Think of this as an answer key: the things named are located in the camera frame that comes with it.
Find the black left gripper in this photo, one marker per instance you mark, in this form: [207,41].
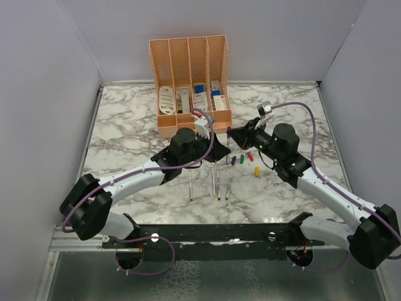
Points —
[218,150]

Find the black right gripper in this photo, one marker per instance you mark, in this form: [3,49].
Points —
[243,136]

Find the red pen cap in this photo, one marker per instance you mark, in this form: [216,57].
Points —
[250,156]

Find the white red marker pen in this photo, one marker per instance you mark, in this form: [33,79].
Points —
[191,191]

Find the white purple marker pen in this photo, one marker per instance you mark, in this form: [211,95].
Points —
[228,146]

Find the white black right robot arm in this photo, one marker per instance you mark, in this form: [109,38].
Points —
[370,233]

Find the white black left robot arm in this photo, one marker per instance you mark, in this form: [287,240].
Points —
[87,207]

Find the white green marker pen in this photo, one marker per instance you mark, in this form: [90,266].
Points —
[228,187]

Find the white blue marker pen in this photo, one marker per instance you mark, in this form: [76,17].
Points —
[218,185]

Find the white yellow marker pen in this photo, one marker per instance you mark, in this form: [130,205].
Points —
[214,192]

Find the white red box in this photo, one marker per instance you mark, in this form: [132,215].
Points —
[218,96]

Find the white blue box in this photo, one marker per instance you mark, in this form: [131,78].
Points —
[200,97]

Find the white oval label card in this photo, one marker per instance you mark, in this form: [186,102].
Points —
[166,100]

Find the peach plastic desk organizer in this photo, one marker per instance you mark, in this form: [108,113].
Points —
[179,63]

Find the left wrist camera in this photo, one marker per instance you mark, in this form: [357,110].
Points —
[203,127]

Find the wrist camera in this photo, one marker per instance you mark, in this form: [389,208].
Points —
[203,127]
[265,111]

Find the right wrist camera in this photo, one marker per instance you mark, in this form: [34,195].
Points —
[265,111]

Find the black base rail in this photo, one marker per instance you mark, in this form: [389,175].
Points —
[209,242]

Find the aluminium extrusion frame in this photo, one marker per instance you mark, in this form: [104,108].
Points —
[70,242]

